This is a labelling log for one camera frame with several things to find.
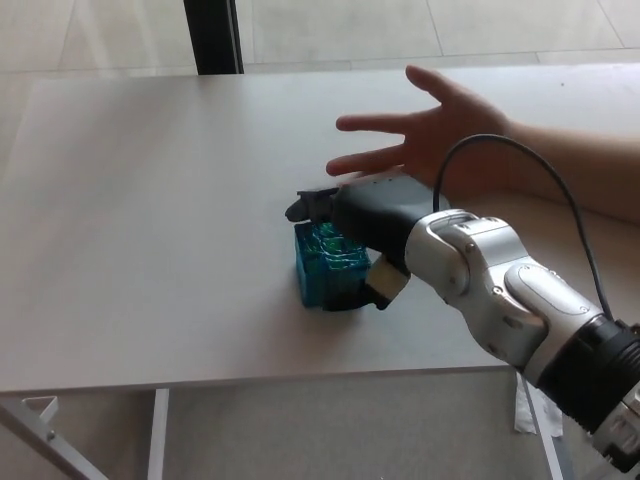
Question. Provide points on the white upright table leg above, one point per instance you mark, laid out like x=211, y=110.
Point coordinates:
x=157, y=435

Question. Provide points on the bare person's forearm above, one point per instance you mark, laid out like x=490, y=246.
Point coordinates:
x=610, y=175

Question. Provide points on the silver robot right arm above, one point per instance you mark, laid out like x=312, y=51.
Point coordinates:
x=500, y=280

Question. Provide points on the blue green patterned cube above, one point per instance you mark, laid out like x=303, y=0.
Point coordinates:
x=320, y=280

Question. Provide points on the black door frame post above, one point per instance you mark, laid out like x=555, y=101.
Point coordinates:
x=212, y=37

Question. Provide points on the white diagonal table brace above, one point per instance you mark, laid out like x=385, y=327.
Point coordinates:
x=55, y=450

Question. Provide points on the white metal table bracket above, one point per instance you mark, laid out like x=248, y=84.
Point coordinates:
x=50, y=407

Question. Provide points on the white slanted table leg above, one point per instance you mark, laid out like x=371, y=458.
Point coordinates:
x=550, y=455

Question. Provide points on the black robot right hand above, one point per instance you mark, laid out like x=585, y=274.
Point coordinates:
x=385, y=210

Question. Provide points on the bare person's hand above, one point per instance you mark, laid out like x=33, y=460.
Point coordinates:
x=450, y=130

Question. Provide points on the white torn paper scrap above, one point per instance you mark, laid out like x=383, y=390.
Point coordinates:
x=525, y=415

